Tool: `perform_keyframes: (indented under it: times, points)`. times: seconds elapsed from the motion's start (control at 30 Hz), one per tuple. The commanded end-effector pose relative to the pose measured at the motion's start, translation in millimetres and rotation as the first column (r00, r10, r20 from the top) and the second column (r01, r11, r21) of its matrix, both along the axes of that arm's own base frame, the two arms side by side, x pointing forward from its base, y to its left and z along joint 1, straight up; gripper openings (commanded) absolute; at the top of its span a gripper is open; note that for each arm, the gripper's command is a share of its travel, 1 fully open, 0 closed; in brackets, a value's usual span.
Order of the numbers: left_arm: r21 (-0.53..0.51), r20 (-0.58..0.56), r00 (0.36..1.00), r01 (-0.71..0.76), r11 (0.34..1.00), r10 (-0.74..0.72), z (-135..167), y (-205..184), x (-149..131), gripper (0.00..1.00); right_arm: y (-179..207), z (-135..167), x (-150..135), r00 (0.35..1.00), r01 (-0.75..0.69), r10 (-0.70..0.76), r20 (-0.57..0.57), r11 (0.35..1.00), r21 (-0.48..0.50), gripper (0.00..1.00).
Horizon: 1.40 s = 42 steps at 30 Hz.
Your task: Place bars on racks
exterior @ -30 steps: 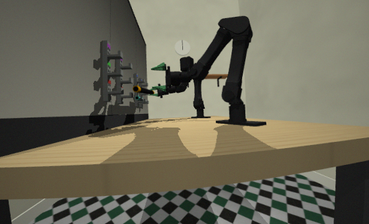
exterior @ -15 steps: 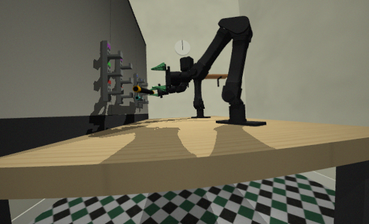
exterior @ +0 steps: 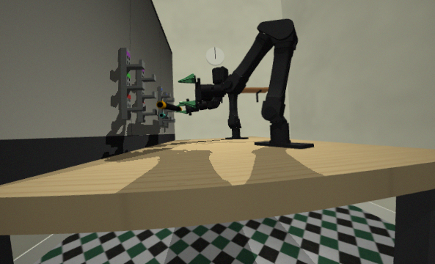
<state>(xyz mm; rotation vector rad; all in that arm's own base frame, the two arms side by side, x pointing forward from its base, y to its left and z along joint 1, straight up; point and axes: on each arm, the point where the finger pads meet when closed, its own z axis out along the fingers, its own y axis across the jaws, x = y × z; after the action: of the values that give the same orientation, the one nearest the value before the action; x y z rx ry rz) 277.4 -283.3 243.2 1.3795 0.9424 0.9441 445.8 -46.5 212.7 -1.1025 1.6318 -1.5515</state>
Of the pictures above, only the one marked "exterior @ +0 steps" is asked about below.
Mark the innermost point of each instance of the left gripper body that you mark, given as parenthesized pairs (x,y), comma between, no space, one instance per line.
(202,91)

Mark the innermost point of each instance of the black bar with yellow end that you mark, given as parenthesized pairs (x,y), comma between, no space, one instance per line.
(163,105)

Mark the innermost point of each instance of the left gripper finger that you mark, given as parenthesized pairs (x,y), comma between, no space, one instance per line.
(186,79)
(190,103)

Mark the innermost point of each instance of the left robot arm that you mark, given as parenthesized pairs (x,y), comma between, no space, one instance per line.
(284,42)

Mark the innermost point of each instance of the grey metal bar with teal ends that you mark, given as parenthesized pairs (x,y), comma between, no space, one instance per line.
(163,116)

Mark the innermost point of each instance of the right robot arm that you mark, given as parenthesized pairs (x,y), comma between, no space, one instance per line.
(233,121)

